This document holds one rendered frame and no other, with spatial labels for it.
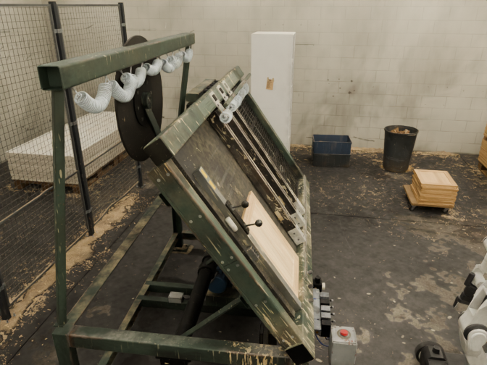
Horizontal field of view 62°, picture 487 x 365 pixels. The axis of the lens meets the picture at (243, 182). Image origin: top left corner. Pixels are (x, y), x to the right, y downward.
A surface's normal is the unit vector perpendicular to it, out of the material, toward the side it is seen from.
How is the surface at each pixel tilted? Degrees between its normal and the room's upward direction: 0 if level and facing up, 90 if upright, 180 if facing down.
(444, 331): 0
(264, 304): 90
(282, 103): 90
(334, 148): 90
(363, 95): 90
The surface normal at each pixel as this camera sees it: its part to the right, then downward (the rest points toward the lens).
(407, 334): 0.00, -0.92
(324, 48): -0.18, 0.39
